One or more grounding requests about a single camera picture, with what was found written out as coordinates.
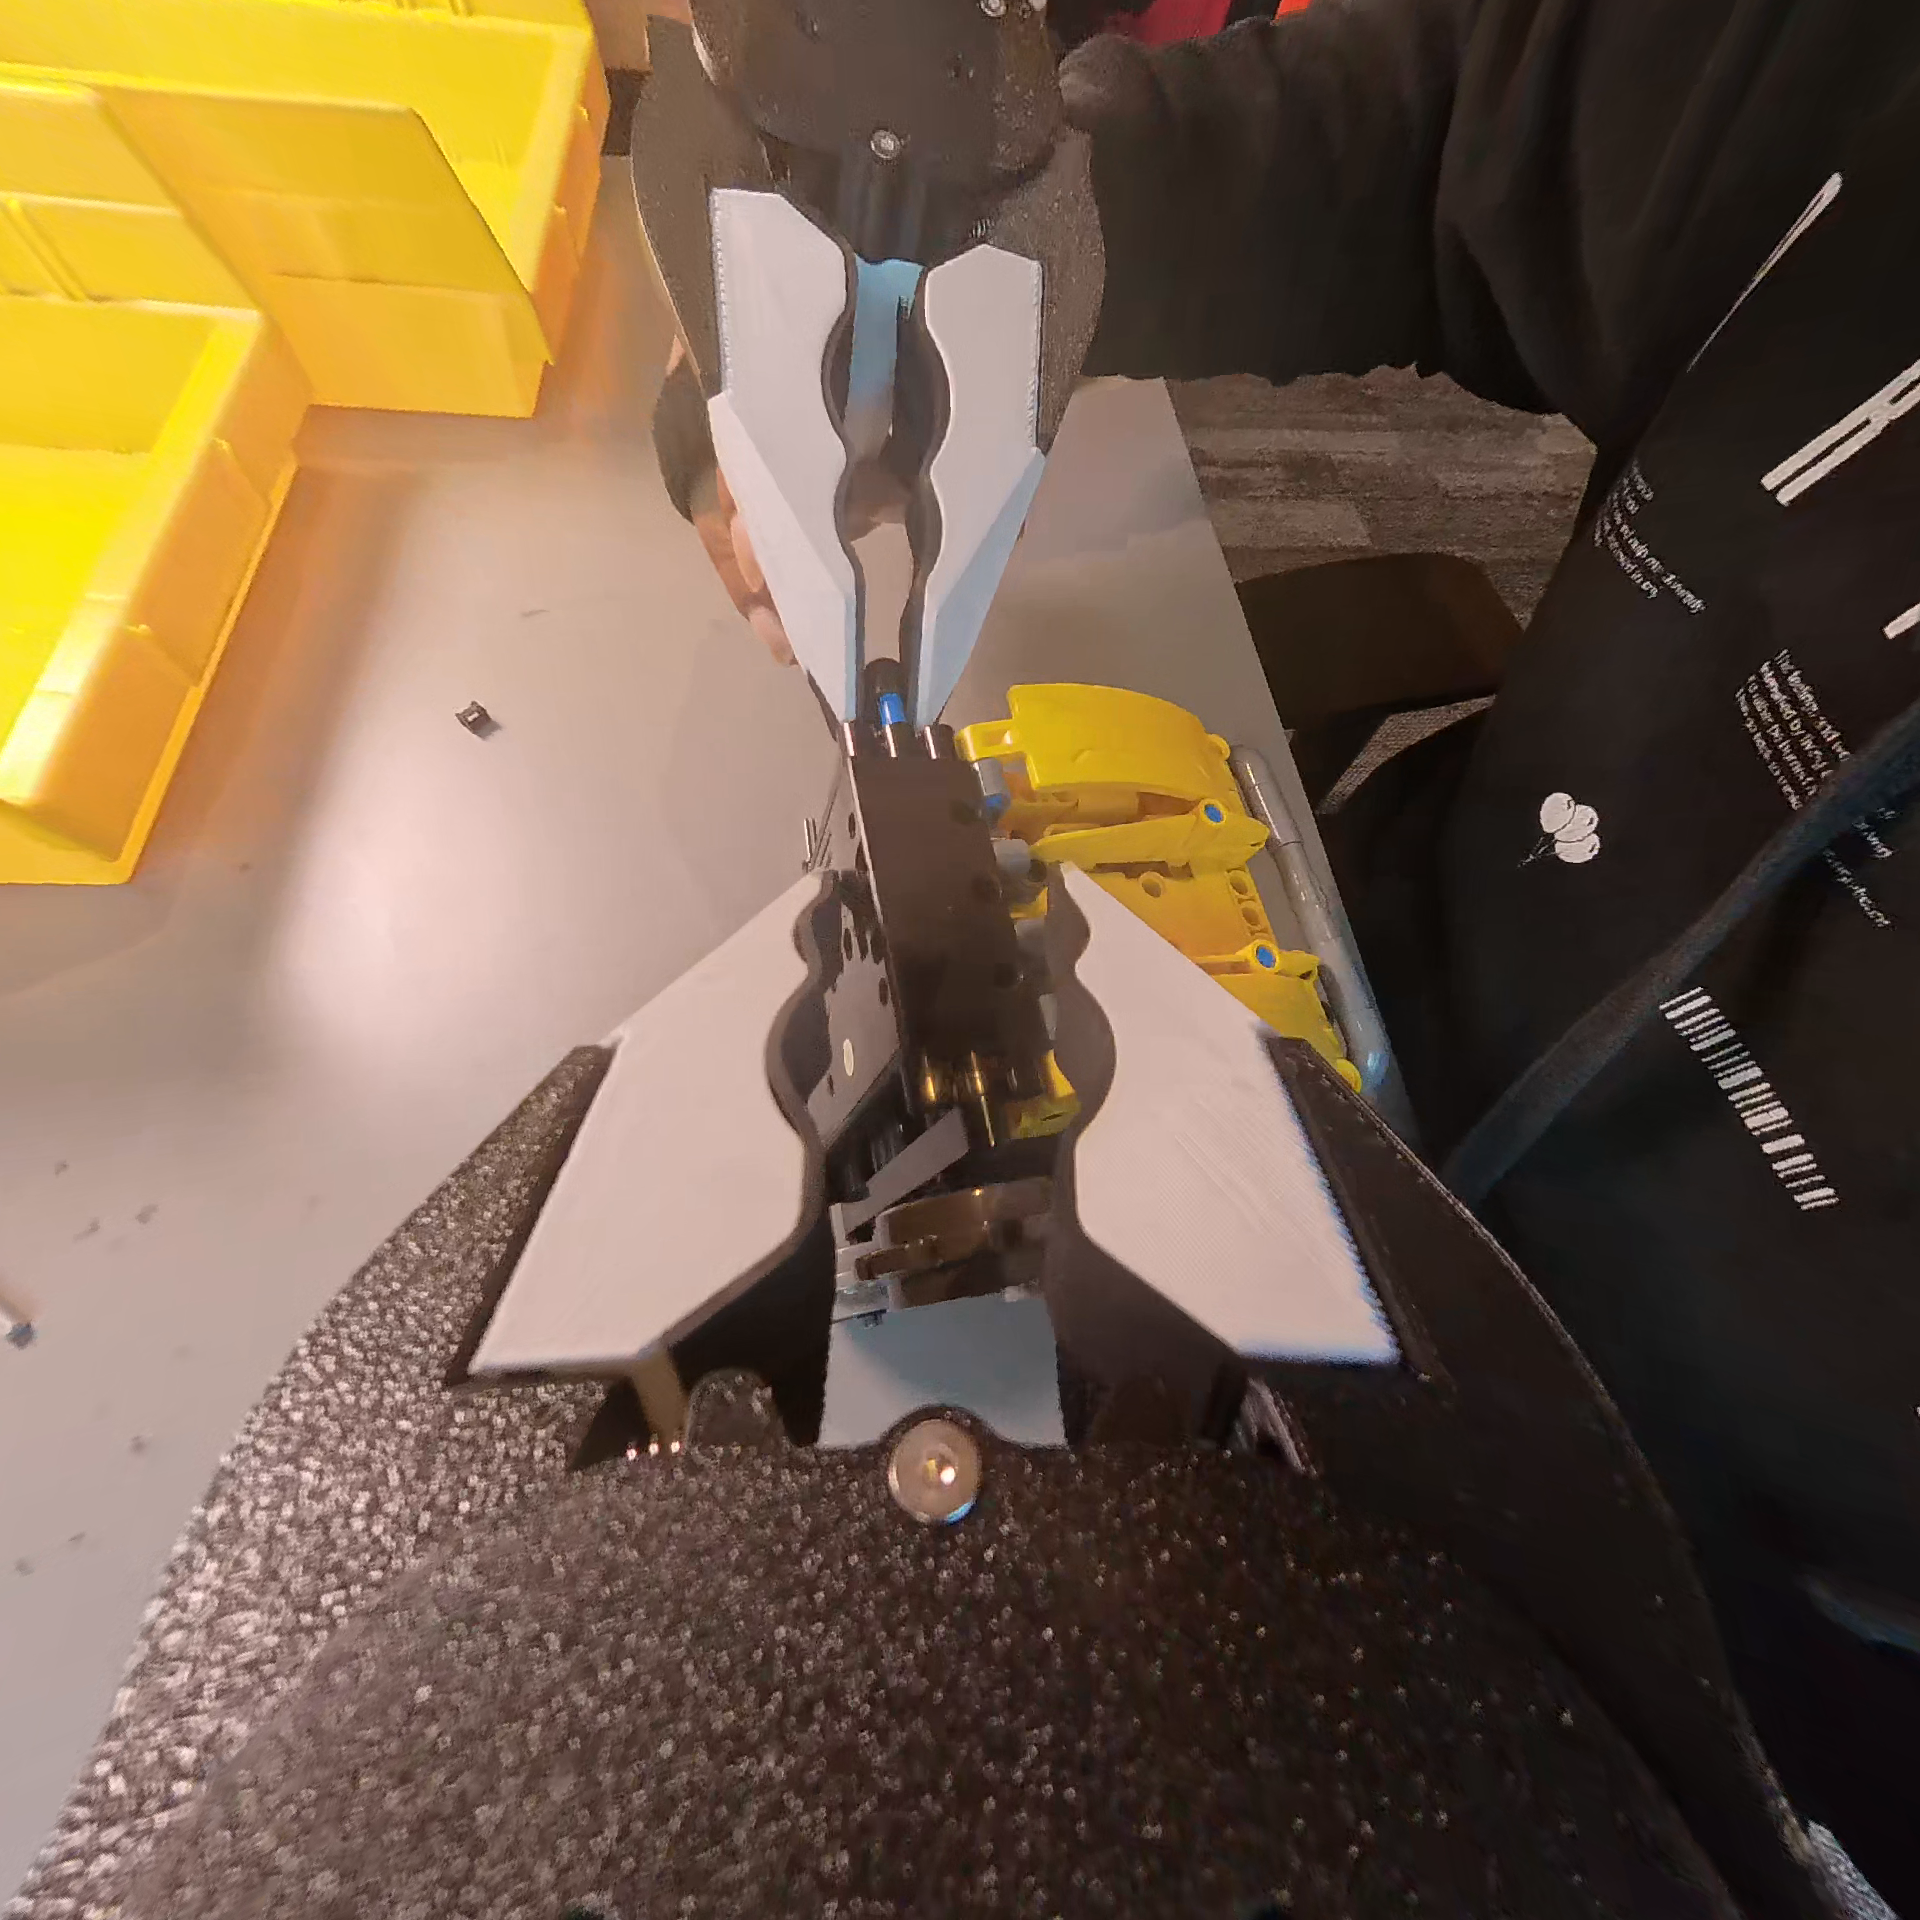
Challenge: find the yellow plastic bin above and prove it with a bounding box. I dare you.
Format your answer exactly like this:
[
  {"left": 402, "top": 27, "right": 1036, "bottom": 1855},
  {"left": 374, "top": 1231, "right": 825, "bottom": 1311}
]
[{"left": 0, "top": 0, "right": 620, "bottom": 426}]

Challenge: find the person's right hand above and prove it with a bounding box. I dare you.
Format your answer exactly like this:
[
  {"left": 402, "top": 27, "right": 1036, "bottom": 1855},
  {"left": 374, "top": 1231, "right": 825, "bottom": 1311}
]
[{"left": 685, "top": 450, "right": 807, "bottom": 668}]

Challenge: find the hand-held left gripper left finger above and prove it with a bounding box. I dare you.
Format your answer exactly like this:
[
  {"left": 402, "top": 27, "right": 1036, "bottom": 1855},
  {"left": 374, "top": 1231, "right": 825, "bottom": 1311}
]
[{"left": 472, "top": 870, "right": 878, "bottom": 1388}]

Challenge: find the grey desk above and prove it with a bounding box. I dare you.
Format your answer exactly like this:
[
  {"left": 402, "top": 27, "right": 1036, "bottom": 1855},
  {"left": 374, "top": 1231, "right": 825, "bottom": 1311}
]
[{"left": 0, "top": 180, "right": 1412, "bottom": 1862}]

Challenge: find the person's right forearm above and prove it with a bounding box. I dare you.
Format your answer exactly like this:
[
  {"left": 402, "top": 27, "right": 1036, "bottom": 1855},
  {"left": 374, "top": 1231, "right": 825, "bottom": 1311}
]
[{"left": 1050, "top": 0, "right": 1698, "bottom": 414}]

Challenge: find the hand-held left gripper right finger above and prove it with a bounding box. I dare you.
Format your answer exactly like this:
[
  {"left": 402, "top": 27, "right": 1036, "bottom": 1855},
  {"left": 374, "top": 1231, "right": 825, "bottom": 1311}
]
[{"left": 1036, "top": 870, "right": 1404, "bottom": 1388}]

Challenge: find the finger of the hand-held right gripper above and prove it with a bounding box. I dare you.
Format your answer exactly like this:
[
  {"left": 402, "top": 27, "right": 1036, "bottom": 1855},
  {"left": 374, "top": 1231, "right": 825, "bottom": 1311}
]
[
  {"left": 894, "top": 240, "right": 1057, "bottom": 717},
  {"left": 703, "top": 187, "right": 909, "bottom": 726}
]

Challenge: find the dark chair armrest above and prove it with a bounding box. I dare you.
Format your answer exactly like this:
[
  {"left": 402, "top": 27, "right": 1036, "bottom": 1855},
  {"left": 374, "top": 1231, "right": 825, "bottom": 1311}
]
[{"left": 1231, "top": 557, "right": 1539, "bottom": 818}]

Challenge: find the black yellow toy brick vehicle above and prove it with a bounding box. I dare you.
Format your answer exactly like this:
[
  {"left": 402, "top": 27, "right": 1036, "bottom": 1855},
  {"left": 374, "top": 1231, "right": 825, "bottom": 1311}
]
[{"left": 787, "top": 677, "right": 1392, "bottom": 1328}]

